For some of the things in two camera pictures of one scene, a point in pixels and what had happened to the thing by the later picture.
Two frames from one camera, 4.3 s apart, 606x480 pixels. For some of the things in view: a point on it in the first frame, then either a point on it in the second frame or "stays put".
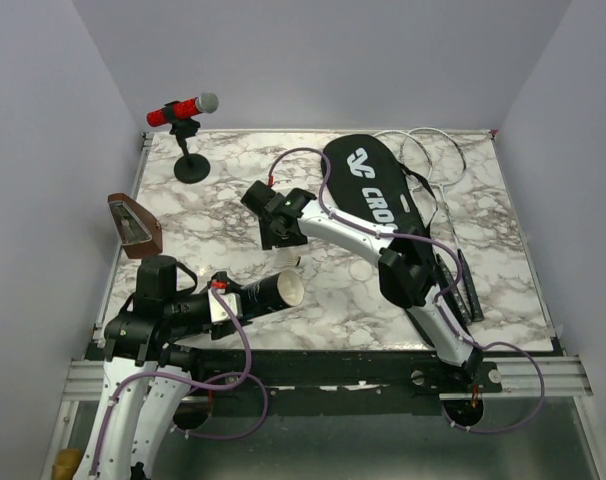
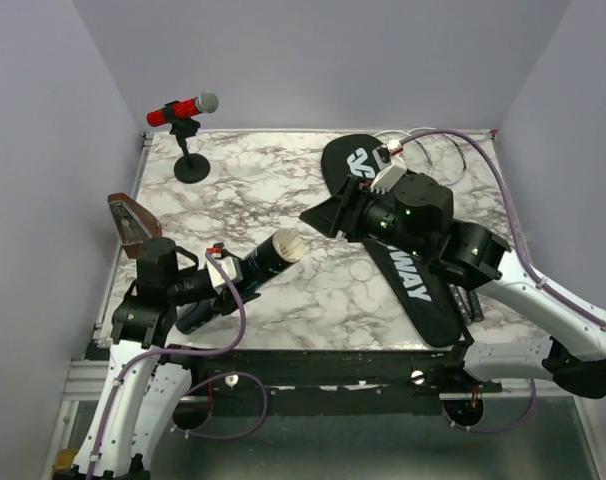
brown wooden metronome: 138,232 stays put
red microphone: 206,102 stays put
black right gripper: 268,240 to 341,212
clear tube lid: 360,270 stays put
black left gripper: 219,331 to 227,305
